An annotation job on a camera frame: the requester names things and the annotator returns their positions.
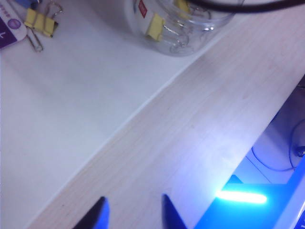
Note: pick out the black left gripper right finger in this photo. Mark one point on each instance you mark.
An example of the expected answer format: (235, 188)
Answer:
(172, 217)

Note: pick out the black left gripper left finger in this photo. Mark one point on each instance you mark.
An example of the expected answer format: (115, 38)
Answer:
(96, 217)

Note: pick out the round transparent plastic box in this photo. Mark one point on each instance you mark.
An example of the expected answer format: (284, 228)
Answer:
(143, 35)

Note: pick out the cyan LED light strip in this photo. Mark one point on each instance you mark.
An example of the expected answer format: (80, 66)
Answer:
(240, 196)

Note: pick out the white desk riser board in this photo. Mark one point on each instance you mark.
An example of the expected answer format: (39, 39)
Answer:
(71, 119)

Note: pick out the blue robot base frame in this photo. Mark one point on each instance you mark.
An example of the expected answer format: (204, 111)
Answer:
(250, 214)

